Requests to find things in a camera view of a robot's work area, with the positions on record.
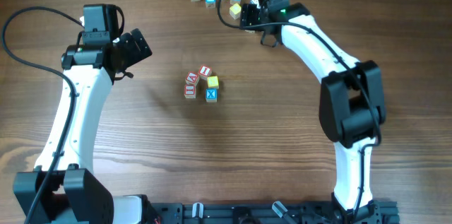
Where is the red I wooden block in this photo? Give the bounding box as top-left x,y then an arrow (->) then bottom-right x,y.
184,85 -> 196,99
198,65 -> 213,80

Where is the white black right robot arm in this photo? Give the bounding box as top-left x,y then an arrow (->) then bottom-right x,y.
240,0 -> 386,223

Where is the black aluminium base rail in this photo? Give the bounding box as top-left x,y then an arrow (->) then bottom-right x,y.
144,201 -> 400,224

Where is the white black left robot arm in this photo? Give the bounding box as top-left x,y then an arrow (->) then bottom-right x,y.
13,4 -> 162,223

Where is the yellow-sided wooden block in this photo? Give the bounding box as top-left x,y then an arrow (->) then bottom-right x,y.
229,4 -> 242,20

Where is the yellow S wooden block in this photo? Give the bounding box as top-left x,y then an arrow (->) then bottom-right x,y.
207,76 -> 220,89

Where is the blue-sided picture wooden block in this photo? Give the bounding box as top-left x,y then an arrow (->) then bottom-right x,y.
206,88 -> 218,102

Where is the red A wooden block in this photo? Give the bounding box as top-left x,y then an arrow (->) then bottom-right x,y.
185,71 -> 200,86

